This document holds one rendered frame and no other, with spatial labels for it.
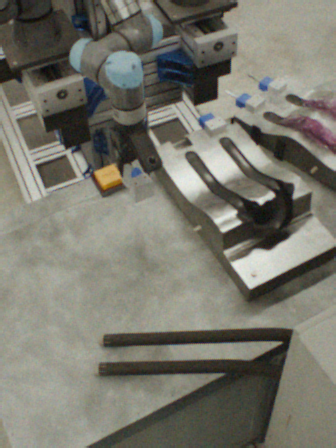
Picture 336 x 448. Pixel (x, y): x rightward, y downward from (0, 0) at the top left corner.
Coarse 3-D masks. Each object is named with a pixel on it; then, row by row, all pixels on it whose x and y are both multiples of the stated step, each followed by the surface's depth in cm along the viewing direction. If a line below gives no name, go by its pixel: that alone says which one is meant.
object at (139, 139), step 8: (144, 128) 140; (128, 136) 140; (136, 136) 140; (144, 136) 140; (136, 144) 139; (144, 144) 140; (152, 144) 140; (136, 152) 139; (144, 152) 139; (152, 152) 140; (144, 160) 139; (152, 160) 139; (160, 160) 140; (144, 168) 139; (152, 168) 139
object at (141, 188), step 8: (136, 168) 157; (136, 176) 154; (144, 176) 154; (136, 184) 152; (144, 184) 152; (152, 184) 153; (136, 192) 152; (144, 192) 154; (152, 192) 155; (136, 200) 155
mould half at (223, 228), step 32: (224, 160) 166; (256, 160) 166; (192, 192) 159; (256, 192) 152; (192, 224) 163; (224, 224) 146; (288, 224) 154; (320, 224) 154; (224, 256) 150; (256, 256) 149; (288, 256) 148; (320, 256) 150; (256, 288) 144
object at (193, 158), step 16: (224, 144) 170; (192, 160) 167; (240, 160) 166; (208, 176) 163; (256, 176) 161; (224, 192) 158; (288, 192) 151; (240, 208) 152; (256, 208) 148; (272, 208) 150; (288, 208) 152; (256, 224) 153; (272, 224) 153
